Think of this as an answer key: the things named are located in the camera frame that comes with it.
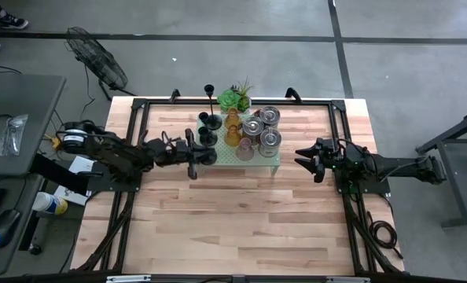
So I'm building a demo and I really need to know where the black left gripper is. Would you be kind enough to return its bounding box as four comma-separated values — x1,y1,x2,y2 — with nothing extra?
160,127,211,181

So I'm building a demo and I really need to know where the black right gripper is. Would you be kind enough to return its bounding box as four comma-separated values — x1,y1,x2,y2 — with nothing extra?
294,137,350,185

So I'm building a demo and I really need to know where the black metal candlestick holder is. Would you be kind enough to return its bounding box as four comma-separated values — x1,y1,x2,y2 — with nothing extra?
197,125,219,167
197,111,219,148
203,83,223,131

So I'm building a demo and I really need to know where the amber glass candle holder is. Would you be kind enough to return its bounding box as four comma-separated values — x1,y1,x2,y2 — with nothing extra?
223,125,242,149
224,108,242,129

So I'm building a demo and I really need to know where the pink glass candle holder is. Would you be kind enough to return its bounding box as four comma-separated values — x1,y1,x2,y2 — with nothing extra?
235,136,256,162

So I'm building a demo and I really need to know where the green perforated metal shelf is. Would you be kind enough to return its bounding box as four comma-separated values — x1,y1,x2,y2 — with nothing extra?
193,113,281,176

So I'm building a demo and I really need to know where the white geometric patterned vase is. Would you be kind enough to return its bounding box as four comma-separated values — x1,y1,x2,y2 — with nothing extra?
216,77,255,116

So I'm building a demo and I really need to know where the white paper sheet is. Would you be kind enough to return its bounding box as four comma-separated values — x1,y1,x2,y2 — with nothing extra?
54,184,89,208
68,156,95,176

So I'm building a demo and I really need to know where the grey metal table stand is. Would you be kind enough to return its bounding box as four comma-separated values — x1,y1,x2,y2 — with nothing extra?
416,108,467,229

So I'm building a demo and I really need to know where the black floor fan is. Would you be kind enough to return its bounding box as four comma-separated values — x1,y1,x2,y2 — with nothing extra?
63,26,137,101

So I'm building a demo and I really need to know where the yellow power plug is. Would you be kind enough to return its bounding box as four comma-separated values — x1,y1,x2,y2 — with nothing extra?
44,133,68,150

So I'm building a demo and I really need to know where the white yellow wipes canister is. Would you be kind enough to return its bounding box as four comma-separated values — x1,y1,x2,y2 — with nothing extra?
31,191,69,216

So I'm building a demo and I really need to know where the grey side table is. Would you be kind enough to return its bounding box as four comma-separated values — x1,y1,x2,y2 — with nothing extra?
0,73,68,177

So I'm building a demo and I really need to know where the clear plastic bag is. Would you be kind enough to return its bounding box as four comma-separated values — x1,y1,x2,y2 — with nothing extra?
0,113,29,157

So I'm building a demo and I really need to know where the black computer mouse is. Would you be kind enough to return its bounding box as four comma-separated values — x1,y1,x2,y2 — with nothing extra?
0,208,22,249

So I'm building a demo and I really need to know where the grey desk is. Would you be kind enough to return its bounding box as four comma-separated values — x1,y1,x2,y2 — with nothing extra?
0,172,48,276

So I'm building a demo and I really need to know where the black aluminium table frame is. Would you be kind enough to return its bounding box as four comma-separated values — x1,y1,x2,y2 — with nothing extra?
70,88,406,276

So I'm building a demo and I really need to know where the coiled black cable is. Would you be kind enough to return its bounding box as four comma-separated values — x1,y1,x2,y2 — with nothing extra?
366,211,404,260

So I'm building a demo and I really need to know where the silver metal bracket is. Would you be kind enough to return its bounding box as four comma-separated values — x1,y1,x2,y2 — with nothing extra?
105,274,153,283
325,276,371,283

